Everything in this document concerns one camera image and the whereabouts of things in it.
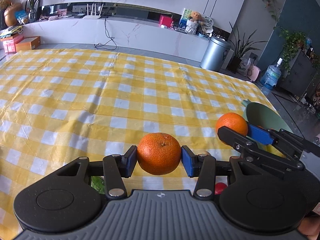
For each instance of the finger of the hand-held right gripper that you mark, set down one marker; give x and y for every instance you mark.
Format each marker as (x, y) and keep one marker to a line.
(260, 133)
(232, 138)

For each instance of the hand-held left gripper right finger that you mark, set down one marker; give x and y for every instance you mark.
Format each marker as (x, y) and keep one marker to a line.
(188, 162)

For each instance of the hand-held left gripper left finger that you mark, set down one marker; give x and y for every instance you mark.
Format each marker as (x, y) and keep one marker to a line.
(131, 161)

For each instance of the orange mandarin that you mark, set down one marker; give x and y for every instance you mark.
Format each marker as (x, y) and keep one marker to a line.
(231, 123)
(158, 153)

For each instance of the green colander bowl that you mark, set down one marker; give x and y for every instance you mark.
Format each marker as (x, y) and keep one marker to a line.
(265, 116)

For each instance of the small tan round fruit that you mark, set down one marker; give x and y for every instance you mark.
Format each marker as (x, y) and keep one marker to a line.
(206, 153)

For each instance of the green cucumber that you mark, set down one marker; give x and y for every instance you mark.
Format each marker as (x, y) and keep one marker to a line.
(97, 183)

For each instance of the small red fruit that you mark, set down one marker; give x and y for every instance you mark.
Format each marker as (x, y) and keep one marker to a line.
(220, 189)

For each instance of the blue water jug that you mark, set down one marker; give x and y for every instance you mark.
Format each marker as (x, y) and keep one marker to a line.
(271, 76)

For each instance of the pink fan heater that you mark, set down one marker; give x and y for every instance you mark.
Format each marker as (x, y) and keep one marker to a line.
(254, 73)

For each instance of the white plastic bag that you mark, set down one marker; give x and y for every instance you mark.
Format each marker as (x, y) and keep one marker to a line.
(244, 67)

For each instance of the grey drawer cabinet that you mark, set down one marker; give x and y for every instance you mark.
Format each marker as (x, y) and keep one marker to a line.
(298, 75)

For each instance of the yellow checked tablecloth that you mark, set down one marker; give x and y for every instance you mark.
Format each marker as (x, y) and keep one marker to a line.
(75, 105)

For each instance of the silver pedal trash can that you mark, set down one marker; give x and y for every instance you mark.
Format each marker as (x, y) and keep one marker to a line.
(215, 55)

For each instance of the long-leaf potted plant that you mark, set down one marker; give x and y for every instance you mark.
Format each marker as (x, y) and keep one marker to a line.
(238, 50)

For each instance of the trailing ivy plant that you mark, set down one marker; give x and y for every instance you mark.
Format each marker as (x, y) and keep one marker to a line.
(292, 45)

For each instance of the round paper fan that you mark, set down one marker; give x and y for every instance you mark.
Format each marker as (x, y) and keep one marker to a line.
(207, 22)

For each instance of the white marble tv cabinet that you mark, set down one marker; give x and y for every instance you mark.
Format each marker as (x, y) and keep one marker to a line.
(150, 37)

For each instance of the painted picture card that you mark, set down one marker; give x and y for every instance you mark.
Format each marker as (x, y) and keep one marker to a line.
(184, 20)

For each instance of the brown teddy bear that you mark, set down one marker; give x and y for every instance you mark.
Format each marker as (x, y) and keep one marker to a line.
(195, 15)

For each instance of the red box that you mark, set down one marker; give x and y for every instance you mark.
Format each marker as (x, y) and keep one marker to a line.
(165, 21)

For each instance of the white router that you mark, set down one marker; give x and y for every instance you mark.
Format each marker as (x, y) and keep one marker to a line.
(92, 17)

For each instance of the orange shoe box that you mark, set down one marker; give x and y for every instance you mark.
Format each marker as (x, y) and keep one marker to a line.
(28, 43)

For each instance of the pink box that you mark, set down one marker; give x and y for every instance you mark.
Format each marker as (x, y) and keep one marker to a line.
(11, 45)

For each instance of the stack of papers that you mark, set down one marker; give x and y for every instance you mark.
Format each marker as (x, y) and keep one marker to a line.
(11, 31)

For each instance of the blue snack bag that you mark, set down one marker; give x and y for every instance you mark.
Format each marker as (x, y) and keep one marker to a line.
(21, 17)

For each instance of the golden vase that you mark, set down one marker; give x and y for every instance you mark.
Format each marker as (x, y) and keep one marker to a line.
(13, 15)

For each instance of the green plant in glass vase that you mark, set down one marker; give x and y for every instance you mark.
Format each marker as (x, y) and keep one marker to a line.
(33, 0)

